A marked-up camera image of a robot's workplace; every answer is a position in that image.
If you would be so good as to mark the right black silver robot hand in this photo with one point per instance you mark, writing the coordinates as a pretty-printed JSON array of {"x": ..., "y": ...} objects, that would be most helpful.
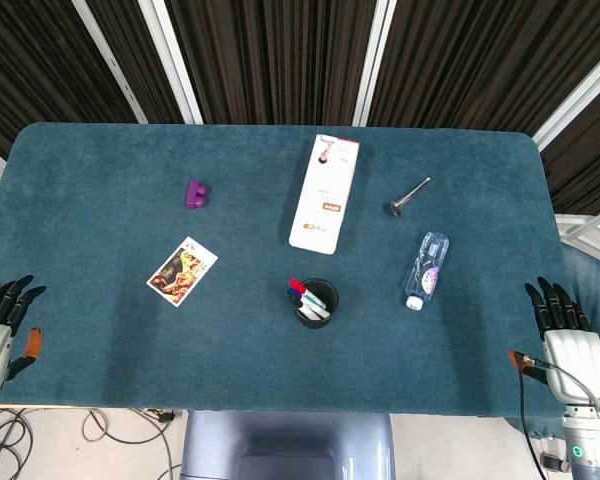
[{"x": 577, "y": 360}]

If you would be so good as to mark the red cap whiteboard marker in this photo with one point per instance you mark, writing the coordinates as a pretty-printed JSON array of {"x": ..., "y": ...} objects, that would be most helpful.
[{"x": 298, "y": 284}]

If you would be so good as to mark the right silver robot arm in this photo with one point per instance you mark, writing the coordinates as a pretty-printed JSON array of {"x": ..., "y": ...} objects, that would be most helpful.
[{"x": 592, "y": 445}]

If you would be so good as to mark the black mesh pen holder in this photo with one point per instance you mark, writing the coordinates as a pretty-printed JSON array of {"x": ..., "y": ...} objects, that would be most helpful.
[{"x": 320, "y": 323}]

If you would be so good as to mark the black cap whiteboard marker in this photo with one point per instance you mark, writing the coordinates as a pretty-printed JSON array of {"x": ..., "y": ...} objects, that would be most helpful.
[{"x": 294, "y": 301}]

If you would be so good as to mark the white markers in holder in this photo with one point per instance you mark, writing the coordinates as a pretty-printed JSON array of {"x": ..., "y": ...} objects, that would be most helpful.
[{"x": 295, "y": 292}]

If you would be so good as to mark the teal fabric table cover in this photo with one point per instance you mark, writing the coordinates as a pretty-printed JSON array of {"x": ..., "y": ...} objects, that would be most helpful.
[{"x": 105, "y": 340}]

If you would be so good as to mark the clear plastic water bottle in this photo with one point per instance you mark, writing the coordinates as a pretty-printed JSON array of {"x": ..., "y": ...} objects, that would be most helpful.
[{"x": 427, "y": 270}]

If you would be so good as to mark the illustrated picture card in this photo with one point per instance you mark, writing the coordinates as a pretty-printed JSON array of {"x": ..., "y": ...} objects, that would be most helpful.
[{"x": 180, "y": 272}]

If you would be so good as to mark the metal engine valve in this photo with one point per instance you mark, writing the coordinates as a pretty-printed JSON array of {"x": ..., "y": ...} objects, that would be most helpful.
[{"x": 396, "y": 208}]

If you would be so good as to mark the purple toy building block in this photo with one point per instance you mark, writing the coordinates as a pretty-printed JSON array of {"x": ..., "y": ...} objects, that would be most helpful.
[{"x": 196, "y": 195}]

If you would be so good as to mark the blue grey robot torso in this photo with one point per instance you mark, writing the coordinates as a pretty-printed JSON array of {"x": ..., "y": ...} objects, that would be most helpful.
[{"x": 290, "y": 445}]

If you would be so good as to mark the long white cardboard box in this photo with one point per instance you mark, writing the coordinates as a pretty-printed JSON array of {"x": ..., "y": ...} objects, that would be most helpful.
[{"x": 325, "y": 195}]

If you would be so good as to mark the dark brown pleated curtain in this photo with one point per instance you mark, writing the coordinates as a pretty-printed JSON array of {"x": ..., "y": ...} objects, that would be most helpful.
[{"x": 280, "y": 55}]

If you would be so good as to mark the white metal frame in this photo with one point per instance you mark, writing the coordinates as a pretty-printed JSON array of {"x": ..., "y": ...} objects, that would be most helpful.
[{"x": 587, "y": 235}]

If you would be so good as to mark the white metal post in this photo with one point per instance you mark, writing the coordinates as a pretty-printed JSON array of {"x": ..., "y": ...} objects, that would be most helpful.
[
  {"x": 575, "y": 95},
  {"x": 375, "y": 62},
  {"x": 112, "y": 62},
  {"x": 172, "y": 62}
]

